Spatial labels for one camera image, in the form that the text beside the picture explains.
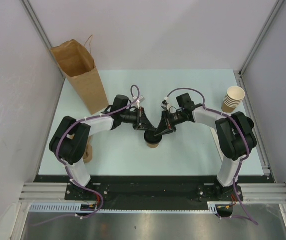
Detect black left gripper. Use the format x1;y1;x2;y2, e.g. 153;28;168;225
120;107;154;131

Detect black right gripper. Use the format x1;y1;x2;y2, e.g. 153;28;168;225
155;109;186;137

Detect black coffee cup lid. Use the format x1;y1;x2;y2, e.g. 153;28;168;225
144;132;162;142

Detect brown pulp cup carrier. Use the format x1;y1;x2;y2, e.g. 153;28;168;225
82;143;92;164

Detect brown paper coffee cup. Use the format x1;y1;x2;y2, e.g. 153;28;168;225
146;141;160;149

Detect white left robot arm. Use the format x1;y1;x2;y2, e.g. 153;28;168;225
49;95;155;200

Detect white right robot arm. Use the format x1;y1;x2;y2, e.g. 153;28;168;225
154;93;257;201

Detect stacked paper cups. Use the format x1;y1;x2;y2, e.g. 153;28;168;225
221;86;245;113

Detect stack of black lids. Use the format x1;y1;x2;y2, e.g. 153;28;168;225
246;117;254;129

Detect brown paper bag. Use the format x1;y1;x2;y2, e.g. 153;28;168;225
50;35;108;115

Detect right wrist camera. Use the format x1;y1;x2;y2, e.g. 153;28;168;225
161;97;171;110

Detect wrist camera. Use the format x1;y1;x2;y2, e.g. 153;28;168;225
161;97;171;110
137;96;145;103

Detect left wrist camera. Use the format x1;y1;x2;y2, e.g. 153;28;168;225
137;96;145;103

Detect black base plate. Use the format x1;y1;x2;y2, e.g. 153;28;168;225
34;175;275;210

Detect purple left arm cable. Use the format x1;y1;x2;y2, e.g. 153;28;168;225
31;84;141;227

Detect grey slotted cable duct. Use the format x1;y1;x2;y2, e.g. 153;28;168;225
29;201;233;215

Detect aluminium frame rail front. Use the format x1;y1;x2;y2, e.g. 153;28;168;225
19;183;286;204

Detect aluminium frame post left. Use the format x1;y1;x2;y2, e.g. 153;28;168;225
19;0;65;81

